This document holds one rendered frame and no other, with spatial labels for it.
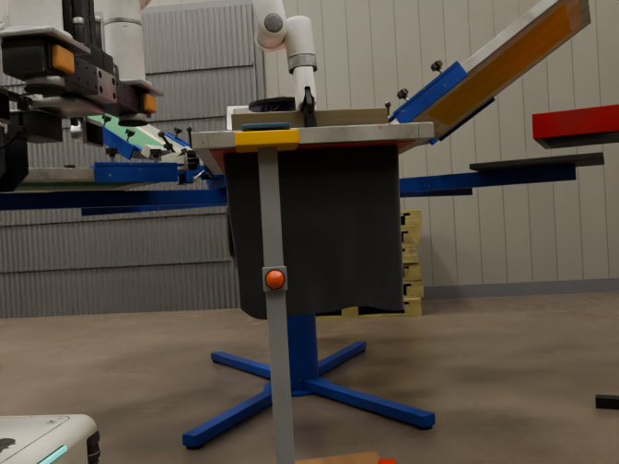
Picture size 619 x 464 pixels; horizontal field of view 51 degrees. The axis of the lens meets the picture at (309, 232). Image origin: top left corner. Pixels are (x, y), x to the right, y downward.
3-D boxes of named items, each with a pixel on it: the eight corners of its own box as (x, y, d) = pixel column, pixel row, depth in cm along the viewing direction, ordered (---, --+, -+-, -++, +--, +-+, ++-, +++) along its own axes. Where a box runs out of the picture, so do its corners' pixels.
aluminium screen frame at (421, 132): (434, 137, 157) (433, 121, 157) (192, 148, 152) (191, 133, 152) (374, 167, 235) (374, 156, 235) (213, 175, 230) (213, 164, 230)
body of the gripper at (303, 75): (286, 72, 172) (292, 113, 172) (288, 62, 162) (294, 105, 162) (315, 69, 173) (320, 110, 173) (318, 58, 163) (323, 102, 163)
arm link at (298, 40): (254, 15, 162) (251, 28, 171) (260, 57, 162) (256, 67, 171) (313, 12, 165) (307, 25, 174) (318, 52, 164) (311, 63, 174)
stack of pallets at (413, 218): (420, 302, 572) (415, 210, 570) (427, 315, 492) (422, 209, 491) (292, 307, 584) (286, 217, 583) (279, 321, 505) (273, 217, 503)
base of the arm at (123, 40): (81, 85, 161) (77, 23, 161) (103, 95, 173) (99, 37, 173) (141, 80, 159) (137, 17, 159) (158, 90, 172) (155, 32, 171)
